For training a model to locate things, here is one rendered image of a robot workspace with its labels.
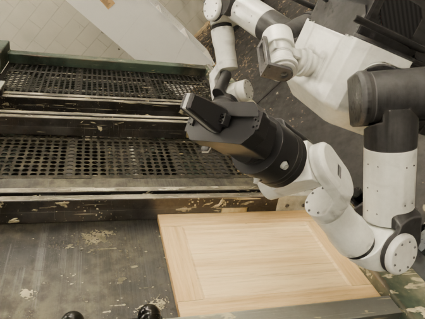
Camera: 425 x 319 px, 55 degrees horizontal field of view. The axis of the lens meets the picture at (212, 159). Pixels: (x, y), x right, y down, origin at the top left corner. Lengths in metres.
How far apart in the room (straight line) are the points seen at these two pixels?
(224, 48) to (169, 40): 3.46
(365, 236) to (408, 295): 0.35
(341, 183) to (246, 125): 0.22
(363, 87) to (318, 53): 0.23
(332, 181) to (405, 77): 0.23
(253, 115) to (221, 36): 0.84
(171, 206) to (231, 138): 0.67
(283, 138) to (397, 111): 0.26
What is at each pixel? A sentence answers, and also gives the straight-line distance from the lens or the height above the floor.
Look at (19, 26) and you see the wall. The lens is 6.30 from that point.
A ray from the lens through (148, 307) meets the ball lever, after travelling 0.71.
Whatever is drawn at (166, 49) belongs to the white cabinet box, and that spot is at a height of 0.56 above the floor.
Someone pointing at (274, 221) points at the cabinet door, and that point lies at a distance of 1.20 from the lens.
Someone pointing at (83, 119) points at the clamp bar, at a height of 1.47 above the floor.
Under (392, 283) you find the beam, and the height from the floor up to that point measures 0.89.
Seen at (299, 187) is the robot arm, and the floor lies 1.40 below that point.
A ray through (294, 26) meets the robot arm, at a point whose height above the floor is 1.34.
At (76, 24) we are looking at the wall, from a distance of 6.16.
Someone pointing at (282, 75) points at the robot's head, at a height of 1.40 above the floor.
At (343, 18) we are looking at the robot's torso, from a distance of 0.91.
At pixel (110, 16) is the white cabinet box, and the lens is 4.66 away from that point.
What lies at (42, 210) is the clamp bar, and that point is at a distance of 1.13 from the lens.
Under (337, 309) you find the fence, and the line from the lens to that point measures 0.97.
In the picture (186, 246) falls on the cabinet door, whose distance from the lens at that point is 1.05.
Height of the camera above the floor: 1.82
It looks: 30 degrees down
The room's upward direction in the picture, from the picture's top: 52 degrees counter-clockwise
